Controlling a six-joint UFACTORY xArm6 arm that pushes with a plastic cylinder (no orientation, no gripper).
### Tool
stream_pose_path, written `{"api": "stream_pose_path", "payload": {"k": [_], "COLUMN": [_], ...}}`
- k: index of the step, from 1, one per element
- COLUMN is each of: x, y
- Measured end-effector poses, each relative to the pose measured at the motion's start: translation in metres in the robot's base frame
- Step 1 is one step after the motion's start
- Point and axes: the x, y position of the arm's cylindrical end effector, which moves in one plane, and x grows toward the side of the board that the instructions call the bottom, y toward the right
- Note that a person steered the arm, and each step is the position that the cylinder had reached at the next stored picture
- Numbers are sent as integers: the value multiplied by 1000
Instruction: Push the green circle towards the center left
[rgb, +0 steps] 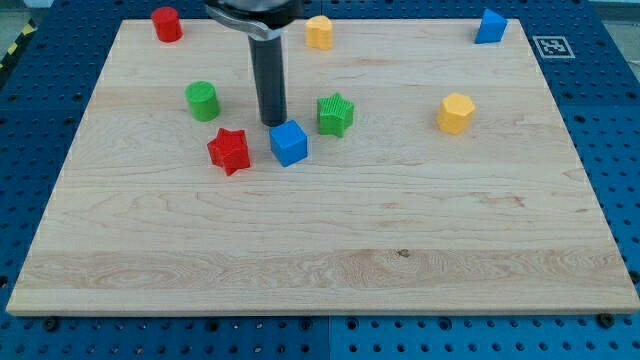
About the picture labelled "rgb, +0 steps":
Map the grey clamp tool mount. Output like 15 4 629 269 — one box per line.
204 0 304 41

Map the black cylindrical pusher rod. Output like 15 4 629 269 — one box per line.
249 31 287 127

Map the yellow heart block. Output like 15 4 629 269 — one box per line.
305 15 333 50

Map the green cylinder block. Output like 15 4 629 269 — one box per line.
185 81 220 122

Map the blue cube block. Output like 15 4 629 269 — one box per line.
269 120 308 167

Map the green star block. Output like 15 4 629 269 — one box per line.
317 93 355 138

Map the red cylinder block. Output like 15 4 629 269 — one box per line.
151 6 183 43

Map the red star block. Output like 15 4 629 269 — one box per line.
207 128 251 176

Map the light wooden board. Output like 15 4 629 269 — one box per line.
7 19 639 317

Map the yellow hexagon block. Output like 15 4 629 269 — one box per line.
436 93 475 135

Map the blue triangle block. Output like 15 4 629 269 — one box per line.
474 8 508 44

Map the white fiducial marker tag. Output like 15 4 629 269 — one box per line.
533 35 575 59

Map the black bolt left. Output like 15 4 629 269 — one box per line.
42 317 59 332

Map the black bolt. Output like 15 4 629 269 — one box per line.
42 317 59 332
597 313 616 329

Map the black bolt right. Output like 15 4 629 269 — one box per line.
597 313 616 329

